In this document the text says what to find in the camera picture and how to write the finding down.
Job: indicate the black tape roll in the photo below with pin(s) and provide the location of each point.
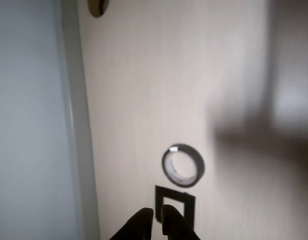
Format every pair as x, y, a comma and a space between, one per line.
200, 163

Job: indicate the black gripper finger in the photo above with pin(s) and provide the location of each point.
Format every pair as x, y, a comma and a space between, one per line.
176, 225
137, 227

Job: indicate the black tape square marker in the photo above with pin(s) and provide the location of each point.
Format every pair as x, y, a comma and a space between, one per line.
159, 200

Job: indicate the round brown table grommet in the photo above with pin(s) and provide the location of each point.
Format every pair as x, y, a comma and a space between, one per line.
97, 7

